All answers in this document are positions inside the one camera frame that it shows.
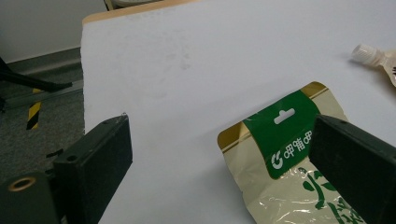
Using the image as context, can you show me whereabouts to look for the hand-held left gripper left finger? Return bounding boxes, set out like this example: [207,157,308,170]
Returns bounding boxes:
[52,113,134,224]

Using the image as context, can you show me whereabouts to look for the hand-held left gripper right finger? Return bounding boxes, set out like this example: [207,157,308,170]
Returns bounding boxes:
[307,114,396,224]

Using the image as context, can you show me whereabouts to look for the green and beige snack pouch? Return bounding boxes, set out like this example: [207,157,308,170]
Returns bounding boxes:
[217,81,368,224]

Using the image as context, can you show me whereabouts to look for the brown snack cup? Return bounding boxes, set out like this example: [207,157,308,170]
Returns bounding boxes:
[350,43,396,88]

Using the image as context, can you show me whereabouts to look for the yellow and black floor tape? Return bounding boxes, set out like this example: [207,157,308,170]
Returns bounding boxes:
[26,88,43,131]

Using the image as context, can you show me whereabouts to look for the black stand leg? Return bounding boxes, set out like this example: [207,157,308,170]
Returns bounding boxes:
[0,57,74,94]

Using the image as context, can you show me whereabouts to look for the white table cover sheet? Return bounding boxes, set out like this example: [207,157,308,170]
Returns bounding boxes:
[79,0,396,224]

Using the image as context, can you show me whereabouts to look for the grey round base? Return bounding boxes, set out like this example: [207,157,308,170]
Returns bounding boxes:
[105,0,164,10]

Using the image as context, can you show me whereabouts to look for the metal floor rail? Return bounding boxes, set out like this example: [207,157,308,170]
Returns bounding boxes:
[0,78,84,111]

